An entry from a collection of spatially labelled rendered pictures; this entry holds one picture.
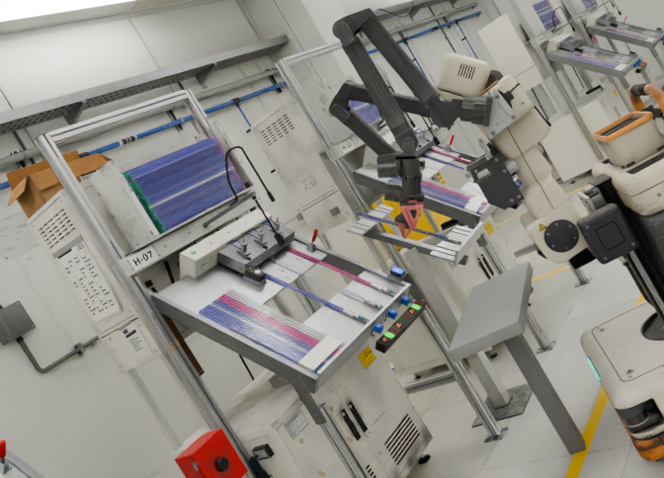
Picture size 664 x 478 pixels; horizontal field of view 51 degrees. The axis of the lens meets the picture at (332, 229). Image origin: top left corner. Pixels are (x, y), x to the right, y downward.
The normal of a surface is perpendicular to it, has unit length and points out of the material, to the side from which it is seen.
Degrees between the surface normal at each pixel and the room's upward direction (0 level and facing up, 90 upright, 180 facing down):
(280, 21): 90
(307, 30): 90
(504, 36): 90
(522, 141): 90
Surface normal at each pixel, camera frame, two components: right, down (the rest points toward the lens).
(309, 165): -0.52, 0.37
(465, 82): -0.17, 0.18
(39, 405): 0.68, -0.36
